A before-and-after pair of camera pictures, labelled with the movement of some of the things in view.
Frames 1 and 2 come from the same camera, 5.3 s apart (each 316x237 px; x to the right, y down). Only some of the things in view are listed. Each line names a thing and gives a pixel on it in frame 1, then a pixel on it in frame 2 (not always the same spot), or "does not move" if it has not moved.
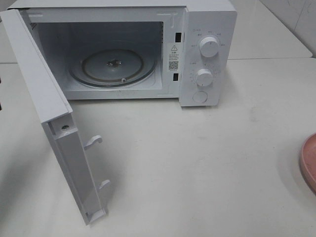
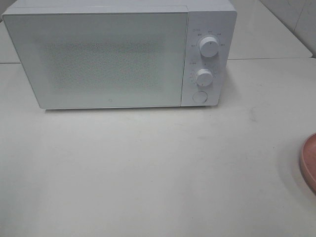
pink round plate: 307,162 does not move
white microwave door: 57,117 -> 103,59
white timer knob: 205,77 does not move
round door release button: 200,97 does not move
